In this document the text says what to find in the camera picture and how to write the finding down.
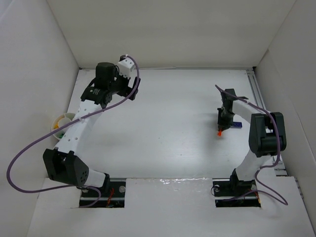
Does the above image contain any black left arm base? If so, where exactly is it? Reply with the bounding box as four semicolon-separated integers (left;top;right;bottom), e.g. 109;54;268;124
79;178;126;208

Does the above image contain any aluminium rail at table edge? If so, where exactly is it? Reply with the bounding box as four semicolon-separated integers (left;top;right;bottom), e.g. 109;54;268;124
246;68;288;176

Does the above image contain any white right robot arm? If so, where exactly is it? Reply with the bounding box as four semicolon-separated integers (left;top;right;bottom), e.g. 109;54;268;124
213;88;287;197

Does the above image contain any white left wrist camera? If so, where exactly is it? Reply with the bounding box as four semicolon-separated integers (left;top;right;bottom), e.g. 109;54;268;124
117;55;135;79

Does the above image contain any white divided round container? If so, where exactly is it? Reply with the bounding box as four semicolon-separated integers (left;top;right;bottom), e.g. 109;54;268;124
51;113;75;141

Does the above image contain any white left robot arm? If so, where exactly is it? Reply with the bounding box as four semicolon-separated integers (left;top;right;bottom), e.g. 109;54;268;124
43;58;140;191

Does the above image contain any dark blue lego brick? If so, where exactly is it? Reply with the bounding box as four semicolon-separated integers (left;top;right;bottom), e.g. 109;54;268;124
231;122;242;128

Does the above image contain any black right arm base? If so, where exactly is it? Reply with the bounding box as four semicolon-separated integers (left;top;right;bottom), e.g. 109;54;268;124
211;178;261;208

